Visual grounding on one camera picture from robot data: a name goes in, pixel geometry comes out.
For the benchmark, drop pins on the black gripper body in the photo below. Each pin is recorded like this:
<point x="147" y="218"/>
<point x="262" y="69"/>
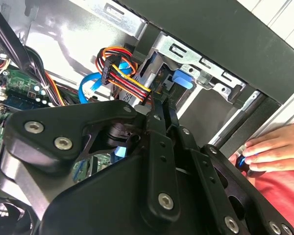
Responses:
<point x="100" y="208"/>

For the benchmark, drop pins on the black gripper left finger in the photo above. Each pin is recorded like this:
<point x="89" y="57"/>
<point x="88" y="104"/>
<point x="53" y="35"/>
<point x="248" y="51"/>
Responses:
<point x="63" y="120"/>

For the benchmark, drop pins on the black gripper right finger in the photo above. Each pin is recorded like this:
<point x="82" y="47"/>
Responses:
<point x="210" y="176"/>

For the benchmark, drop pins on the hard disk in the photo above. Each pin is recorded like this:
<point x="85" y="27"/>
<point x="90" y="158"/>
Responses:
<point x="182" y="79"/>

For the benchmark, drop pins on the person's right hand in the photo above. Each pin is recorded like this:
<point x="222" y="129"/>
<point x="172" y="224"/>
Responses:
<point x="233" y="159"/>

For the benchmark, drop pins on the person's left hand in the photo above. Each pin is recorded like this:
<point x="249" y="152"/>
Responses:
<point x="279" y="147"/>

